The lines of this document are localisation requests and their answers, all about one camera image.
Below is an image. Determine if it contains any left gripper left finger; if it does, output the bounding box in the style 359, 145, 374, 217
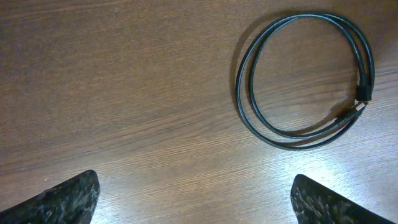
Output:
1, 170, 100, 224

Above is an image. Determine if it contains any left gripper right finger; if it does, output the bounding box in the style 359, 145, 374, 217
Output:
290, 174, 394, 224

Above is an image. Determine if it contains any black USB cable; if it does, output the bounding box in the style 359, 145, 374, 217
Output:
234, 11, 376, 152

